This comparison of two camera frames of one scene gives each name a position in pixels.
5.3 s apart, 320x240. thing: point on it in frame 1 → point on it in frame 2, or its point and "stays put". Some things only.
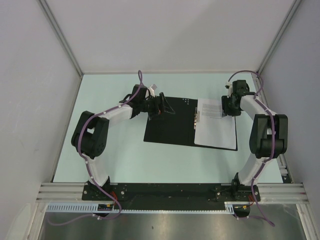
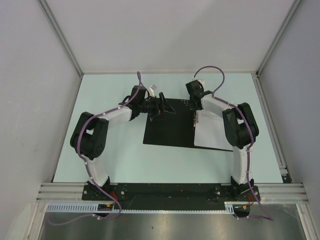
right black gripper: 225,110 → 192,106
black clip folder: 178,128 stays put
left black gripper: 161,107 stays put
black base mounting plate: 170,196 stays put
